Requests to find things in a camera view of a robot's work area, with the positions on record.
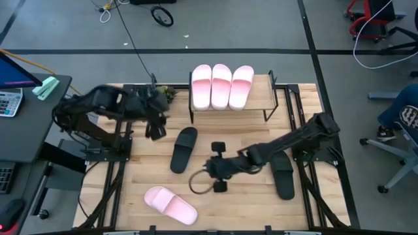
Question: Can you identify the computer monitor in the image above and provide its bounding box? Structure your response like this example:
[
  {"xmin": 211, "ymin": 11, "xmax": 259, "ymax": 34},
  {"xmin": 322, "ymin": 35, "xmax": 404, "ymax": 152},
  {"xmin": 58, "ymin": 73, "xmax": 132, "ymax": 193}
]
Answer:
[{"xmin": 0, "ymin": 52, "xmax": 43, "ymax": 89}]

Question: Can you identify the long black floor cable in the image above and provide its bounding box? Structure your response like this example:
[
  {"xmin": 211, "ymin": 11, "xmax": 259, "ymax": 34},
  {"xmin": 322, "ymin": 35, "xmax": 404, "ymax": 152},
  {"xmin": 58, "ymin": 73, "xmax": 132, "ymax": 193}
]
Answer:
[{"xmin": 112, "ymin": 0, "xmax": 154, "ymax": 81}]

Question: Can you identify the white cable loop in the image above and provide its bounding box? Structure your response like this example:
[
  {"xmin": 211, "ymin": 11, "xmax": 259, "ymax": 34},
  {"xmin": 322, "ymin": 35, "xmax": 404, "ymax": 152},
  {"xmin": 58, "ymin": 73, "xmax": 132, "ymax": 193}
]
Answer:
[{"xmin": 99, "ymin": 0, "xmax": 130, "ymax": 24}]

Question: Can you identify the grey office chair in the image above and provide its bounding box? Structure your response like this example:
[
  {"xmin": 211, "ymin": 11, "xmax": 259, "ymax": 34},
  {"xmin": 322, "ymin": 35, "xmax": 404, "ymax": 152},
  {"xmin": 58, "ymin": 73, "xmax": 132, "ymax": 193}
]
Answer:
[{"xmin": 359, "ymin": 106, "xmax": 418, "ymax": 194}]

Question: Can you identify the pink slide sandal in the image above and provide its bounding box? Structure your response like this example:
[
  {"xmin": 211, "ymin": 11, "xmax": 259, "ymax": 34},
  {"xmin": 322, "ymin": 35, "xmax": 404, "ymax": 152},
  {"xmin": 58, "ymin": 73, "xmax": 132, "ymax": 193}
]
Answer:
[
  {"xmin": 144, "ymin": 185, "xmax": 199, "ymax": 225},
  {"xmin": 191, "ymin": 64, "xmax": 212, "ymax": 111},
  {"xmin": 210, "ymin": 63, "xmax": 233, "ymax": 110},
  {"xmin": 228, "ymin": 65, "xmax": 255, "ymax": 111}
]

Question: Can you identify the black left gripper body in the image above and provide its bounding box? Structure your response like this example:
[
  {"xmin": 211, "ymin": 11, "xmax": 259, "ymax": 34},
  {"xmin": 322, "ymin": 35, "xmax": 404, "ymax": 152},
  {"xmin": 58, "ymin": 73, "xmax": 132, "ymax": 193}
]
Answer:
[{"xmin": 143, "ymin": 93, "xmax": 170, "ymax": 142}]

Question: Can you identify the long white floor cable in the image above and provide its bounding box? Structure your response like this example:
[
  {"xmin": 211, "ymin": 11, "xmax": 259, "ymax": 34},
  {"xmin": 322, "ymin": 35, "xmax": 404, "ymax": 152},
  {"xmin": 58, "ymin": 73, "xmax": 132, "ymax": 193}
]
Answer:
[{"xmin": 353, "ymin": 0, "xmax": 418, "ymax": 70}]

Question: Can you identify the wooden shelf with black frame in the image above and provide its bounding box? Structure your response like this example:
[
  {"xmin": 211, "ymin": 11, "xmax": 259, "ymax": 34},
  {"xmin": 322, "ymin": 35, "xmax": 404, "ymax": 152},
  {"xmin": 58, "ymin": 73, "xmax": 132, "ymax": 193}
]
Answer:
[{"xmin": 188, "ymin": 70, "xmax": 280, "ymax": 124}]

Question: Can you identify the black desk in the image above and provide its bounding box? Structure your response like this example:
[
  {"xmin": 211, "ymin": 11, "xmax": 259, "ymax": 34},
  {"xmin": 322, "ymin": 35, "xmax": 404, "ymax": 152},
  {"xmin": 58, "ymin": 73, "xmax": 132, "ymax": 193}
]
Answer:
[{"xmin": 0, "ymin": 73, "xmax": 88, "ymax": 229}]

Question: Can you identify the mint green stapler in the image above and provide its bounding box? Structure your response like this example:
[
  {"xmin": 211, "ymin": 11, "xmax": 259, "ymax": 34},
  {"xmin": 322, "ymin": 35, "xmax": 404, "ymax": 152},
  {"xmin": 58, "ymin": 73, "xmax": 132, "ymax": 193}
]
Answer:
[{"xmin": 31, "ymin": 76, "xmax": 61, "ymax": 101}]

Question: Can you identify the red and black chair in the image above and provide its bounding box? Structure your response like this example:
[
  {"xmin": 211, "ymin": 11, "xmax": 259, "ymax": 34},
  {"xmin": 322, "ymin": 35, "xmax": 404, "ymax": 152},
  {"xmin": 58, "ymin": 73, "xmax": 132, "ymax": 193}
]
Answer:
[{"xmin": 344, "ymin": 0, "xmax": 408, "ymax": 43}]

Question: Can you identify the backlit keyboard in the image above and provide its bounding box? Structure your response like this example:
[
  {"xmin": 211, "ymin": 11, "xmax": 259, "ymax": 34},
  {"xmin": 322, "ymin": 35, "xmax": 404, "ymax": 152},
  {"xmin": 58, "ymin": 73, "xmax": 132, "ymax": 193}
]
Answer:
[{"xmin": 0, "ymin": 161, "xmax": 16, "ymax": 195}]

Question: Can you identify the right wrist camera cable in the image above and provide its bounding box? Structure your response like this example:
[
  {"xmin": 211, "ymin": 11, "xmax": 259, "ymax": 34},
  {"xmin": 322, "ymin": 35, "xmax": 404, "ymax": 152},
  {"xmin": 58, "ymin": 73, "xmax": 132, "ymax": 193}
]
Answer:
[{"xmin": 188, "ymin": 168, "xmax": 216, "ymax": 195}]

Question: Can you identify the black computer mouse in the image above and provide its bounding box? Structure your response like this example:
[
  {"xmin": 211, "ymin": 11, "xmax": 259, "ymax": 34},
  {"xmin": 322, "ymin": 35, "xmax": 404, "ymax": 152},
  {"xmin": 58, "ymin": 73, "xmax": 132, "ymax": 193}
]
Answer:
[{"xmin": 0, "ymin": 198, "xmax": 26, "ymax": 232}]

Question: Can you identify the black slide sandal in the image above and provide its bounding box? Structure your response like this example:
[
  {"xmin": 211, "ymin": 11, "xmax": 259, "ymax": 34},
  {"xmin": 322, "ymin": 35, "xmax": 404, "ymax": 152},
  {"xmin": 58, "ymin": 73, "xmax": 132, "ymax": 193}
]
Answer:
[
  {"xmin": 169, "ymin": 127, "xmax": 199, "ymax": 174},
  {"xmin": 269, "ymin": 150, "xmax": 295, "ymax": 201}
]

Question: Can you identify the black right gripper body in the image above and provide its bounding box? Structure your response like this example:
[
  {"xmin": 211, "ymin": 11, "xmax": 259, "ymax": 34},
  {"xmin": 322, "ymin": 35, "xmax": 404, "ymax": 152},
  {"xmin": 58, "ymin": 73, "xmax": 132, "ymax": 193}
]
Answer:
[{"xmin": 204, "ymin": 141, "xmax": 231, "ymax": 193}]

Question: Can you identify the black metal table frame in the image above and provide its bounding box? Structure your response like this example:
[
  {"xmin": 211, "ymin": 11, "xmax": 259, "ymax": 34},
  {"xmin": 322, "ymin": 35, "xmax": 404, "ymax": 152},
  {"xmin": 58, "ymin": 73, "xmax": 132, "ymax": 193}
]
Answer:
[{"xmin": 73, "ymin": 83, "xmax": 352, "ymax": 235}]

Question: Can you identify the black chair base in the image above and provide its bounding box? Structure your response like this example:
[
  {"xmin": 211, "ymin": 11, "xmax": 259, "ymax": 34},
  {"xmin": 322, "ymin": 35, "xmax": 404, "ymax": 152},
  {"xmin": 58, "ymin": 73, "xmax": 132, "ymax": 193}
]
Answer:
[{"xmin": 378, "ymin": 25, "xmax": 418, "ymax": 56}]

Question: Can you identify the person's leg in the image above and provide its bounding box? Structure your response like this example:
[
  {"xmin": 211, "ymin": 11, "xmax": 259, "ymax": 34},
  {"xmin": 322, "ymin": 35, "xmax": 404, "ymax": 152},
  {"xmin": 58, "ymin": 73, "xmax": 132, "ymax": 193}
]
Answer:
[{"xmin": 378, "ymin": 84, "xmax": 418, "ymax": 131}]

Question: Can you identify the grey floor bar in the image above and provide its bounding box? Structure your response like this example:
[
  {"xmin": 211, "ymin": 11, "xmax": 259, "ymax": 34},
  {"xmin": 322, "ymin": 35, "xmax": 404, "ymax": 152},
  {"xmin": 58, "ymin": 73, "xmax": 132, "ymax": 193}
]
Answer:
[{"xmin": 368, "ymin": 91, "xmax": 400, "ymax": 101}]

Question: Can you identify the grey calculator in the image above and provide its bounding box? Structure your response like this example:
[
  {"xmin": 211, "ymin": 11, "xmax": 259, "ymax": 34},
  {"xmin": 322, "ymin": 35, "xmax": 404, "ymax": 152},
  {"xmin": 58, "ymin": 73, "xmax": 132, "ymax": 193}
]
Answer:
[{"xmin": 0, "ymin": 87, "xmax": 24, "ymax": 118}]

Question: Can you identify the yellow cable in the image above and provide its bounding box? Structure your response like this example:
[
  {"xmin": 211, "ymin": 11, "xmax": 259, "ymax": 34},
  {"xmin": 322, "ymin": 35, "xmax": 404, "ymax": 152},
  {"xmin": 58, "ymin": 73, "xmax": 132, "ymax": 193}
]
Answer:
[{"xmin": 0, "ymin": 48, "xmax": 82, "ymax": 95}]

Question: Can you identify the coiled black cable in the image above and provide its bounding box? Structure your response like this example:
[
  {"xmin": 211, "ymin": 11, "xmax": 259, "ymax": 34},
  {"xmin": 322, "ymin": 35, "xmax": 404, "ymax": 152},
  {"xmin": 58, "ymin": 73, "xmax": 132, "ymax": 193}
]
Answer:
[{"xmin": 150, "ymin": 5, "xmax": 174, "ymax": 27}]

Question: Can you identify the small green plant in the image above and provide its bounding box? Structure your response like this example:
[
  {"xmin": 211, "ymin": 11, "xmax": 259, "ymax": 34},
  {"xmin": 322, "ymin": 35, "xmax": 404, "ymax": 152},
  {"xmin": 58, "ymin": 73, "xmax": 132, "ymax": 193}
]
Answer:
[{"xmin": 155, "ymin": 84, "xmax": 179, "ymax": 104}]

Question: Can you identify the person's shoe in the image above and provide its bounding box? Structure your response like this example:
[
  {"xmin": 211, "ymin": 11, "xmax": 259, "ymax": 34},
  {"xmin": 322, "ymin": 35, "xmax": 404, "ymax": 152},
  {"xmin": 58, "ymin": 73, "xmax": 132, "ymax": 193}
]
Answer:
[{"xmin": 377, "ymin": 126, "xmax": 398, "ymax": 144}]

